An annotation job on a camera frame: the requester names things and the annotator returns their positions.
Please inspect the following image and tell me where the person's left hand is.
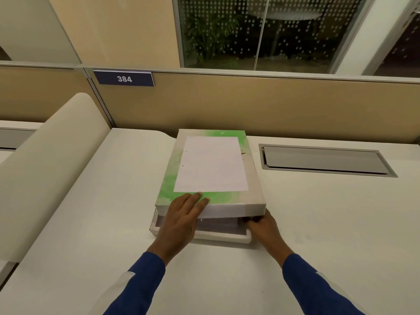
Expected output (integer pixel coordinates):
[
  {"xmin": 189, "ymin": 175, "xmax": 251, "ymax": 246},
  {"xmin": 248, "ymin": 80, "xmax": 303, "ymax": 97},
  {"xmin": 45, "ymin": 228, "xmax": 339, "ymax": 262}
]
[{"xmin": 147, "ymin": 192, "xmax": 210, "ymax": 267}]

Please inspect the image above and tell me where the person's right hand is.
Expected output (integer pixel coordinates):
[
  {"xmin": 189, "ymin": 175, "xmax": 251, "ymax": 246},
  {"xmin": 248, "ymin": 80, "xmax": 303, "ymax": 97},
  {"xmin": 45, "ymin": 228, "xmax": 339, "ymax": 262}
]
[{"xmin": 242, "ymin": 209, "xmax": 294, "ymax": 269}]

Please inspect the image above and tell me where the green and white box lid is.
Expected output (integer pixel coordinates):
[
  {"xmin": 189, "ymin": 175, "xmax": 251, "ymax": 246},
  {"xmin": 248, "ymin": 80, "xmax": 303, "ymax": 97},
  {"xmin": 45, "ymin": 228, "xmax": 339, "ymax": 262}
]
[{"xmin": 155, "ymin": 129, "xmax": 266, "ymax": 220}]

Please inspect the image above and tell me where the person's right forearm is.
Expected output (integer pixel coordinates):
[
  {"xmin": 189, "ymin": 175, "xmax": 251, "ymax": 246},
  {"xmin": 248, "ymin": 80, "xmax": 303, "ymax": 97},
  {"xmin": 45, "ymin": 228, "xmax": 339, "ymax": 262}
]
[{"xmin": 282, "ymin": 253, "xmax": 365, "ymax": 315}]

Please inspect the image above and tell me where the person's left forearm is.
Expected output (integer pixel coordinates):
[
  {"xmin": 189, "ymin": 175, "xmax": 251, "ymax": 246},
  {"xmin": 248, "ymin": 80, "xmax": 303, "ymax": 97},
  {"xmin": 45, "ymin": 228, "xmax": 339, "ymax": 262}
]
[{"xmin": 103, "ymin": 251, "xmax": 166, "ymax": 315}]

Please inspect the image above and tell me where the stack of white paper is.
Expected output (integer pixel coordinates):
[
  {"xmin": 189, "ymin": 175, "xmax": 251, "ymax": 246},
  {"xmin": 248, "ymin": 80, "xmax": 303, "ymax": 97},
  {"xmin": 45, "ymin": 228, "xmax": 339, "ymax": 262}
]
[{"xmin": 196, "ymin": 217, "xmax": 239, "ymax": 235}]

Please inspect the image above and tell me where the white box base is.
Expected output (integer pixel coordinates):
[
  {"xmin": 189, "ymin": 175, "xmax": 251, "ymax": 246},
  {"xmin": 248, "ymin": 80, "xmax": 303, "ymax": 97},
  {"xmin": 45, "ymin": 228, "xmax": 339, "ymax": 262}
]
[{"xmin": 149, "ymin": 209, "xmax": 252, "ymax": 244}]

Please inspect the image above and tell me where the white sheet of paper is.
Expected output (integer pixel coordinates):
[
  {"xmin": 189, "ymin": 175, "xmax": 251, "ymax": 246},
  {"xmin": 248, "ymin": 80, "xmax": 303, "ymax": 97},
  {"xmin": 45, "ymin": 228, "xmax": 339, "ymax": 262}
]
[{"xmin": 173, "ymin": 136, "xmax": 249, "ymax": 193}]

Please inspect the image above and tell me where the beige desk partition panel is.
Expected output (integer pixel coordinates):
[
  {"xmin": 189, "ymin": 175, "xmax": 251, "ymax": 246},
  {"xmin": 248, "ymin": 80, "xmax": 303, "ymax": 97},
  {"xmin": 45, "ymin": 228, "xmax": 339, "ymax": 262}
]
[{"xmin": 0, "ymin": 64, "xmax": 420, "ymax": 144}]

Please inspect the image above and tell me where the dark blue desk number sign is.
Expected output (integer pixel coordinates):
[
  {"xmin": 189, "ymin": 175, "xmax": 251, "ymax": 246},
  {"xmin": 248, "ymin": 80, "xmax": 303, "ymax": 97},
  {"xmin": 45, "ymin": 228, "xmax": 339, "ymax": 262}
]
[{"xmin": 93, "ymin": 70, "xmax": 155, "ymax": 88}]

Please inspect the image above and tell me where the white curved desk divider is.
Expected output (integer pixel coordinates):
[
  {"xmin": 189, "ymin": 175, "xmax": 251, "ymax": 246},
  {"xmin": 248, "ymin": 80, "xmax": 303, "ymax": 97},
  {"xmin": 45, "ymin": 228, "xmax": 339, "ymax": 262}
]
[{"xmin": 0, "ymin": 93, "xmax": 111, "ymax": 263}]

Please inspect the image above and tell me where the green potted palm plant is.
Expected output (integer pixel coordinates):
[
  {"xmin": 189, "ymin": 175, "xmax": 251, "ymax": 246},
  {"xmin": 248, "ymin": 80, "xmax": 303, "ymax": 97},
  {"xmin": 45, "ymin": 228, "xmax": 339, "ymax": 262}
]
[{"xmin": 184, "ymin": 11, "xmax": 245, "ymax": 67}]

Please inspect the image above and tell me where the round white table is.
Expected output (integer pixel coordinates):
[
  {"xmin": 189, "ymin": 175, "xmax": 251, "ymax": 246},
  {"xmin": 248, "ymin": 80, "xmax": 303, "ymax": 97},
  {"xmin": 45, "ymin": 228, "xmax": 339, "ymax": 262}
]
[{"xmin": 244, "ymin": 0, "xmax": 325, "ymax": 21}]

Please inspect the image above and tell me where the grey cable tray flap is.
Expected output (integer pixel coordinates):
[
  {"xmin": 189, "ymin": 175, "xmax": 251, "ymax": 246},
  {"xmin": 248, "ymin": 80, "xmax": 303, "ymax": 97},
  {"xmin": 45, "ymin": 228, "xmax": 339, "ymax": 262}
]
[{"xmin": 259, "ymin": 144, "xmax": 398, "ymax": 178}]

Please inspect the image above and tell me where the dotted glass window wall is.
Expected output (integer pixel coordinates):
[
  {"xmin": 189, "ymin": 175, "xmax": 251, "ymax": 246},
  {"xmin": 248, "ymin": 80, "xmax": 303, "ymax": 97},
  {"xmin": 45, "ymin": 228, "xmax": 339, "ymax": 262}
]
[{"xmin": 172, "ymin": 0, "xmax": 373, "ymax": 74}]

